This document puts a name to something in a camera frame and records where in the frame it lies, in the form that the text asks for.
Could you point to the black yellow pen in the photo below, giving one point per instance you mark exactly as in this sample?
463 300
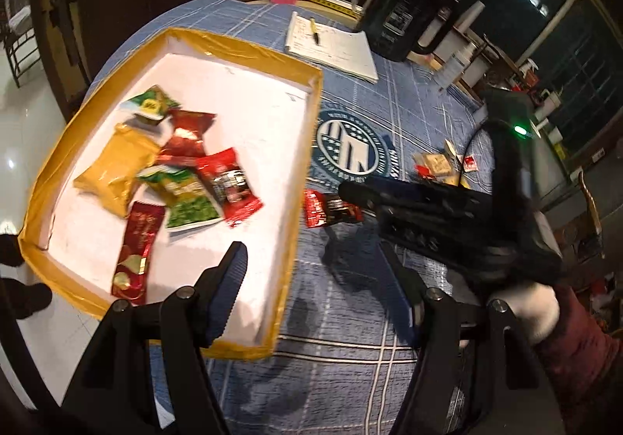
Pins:
315 32

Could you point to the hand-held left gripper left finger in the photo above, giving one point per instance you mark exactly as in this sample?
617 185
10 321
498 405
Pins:
225 289

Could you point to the person's right forearm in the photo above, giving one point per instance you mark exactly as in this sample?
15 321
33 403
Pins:
584 357

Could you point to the red floral candy packet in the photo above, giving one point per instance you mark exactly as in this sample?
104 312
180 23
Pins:
187 138

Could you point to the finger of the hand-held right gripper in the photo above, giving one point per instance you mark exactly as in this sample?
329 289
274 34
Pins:
438 192
413 211

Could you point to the red black chocolate packet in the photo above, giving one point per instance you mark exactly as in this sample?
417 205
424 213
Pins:
231 186
319 208

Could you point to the blue plaid tablecloth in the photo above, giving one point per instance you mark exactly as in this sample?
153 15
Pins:
340 342

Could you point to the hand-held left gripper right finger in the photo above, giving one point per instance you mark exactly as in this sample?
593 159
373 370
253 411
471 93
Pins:
405 301

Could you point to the white pump bottle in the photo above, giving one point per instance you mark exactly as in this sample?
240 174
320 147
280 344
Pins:
452 67

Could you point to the clear square cracker packet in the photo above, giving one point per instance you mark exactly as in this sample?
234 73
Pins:
435 166

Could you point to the person's right hand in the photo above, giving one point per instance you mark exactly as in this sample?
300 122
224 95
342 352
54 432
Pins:
538 308

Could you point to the long red gold packet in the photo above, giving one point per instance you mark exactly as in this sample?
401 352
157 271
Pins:
136 255

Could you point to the white red sachet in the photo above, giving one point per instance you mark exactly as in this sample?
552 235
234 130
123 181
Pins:
469 163

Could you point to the yellow taped cardboard box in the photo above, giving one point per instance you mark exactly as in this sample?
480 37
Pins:
263 133

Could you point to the green pea packet dark edge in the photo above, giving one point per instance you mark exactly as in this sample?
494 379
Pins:
153 104

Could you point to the green pea packet white edge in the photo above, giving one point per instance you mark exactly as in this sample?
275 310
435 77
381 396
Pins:
190 201

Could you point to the open notebook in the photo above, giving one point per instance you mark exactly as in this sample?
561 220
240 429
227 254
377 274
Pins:
336 50

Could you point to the yellow snack packet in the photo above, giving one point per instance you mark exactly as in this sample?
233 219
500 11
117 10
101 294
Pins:
117 167

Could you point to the black electric kettle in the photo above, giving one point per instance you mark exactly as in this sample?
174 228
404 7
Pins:
404 16

